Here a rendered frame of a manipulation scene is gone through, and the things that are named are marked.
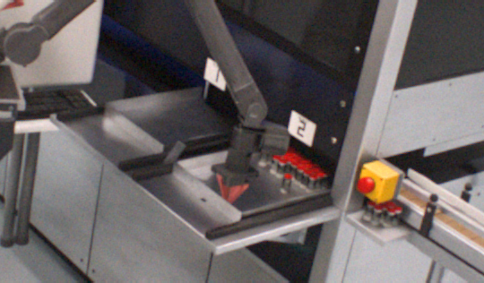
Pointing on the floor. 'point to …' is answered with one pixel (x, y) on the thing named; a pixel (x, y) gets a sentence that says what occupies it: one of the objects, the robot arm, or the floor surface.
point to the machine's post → (363, 134)
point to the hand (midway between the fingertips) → (226, 202)
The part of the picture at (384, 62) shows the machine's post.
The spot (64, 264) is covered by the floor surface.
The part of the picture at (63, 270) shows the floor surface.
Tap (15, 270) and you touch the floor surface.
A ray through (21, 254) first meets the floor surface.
